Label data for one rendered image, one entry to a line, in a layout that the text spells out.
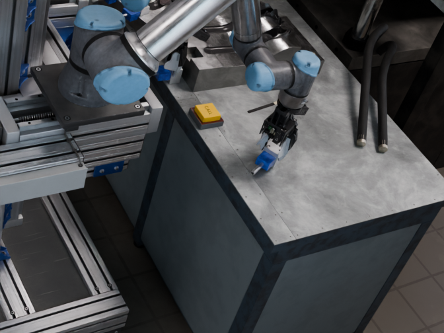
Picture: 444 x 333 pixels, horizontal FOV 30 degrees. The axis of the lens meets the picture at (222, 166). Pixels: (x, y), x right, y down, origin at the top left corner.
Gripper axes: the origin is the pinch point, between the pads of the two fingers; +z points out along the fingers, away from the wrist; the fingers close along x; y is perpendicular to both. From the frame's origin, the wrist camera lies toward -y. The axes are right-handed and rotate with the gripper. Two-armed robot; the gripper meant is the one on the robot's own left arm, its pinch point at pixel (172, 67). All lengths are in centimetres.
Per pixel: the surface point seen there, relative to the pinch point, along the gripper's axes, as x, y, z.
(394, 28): -18, -106, 6
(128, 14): -26.0, 4.9, -1.6
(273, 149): 41.2, -14.5, -0.9
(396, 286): 48, -99, 85
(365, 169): 50, -45, 4
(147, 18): -24.6, -1.2, -0.9
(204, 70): 7.3, -6.8, -3.9
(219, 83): 7.0, -14.1, 2.4
